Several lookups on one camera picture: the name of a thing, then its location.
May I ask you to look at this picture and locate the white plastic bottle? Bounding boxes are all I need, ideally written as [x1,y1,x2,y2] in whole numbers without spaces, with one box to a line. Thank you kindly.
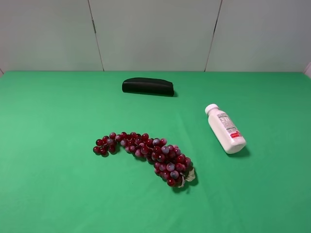
[205,104,246,154]

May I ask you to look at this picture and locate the black glasses case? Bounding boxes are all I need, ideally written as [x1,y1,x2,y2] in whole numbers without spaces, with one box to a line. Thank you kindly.
[121,77,175,97]

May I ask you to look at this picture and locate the red grape bunch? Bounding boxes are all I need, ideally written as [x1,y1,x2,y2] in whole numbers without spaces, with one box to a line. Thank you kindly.
[93,132,196,188]

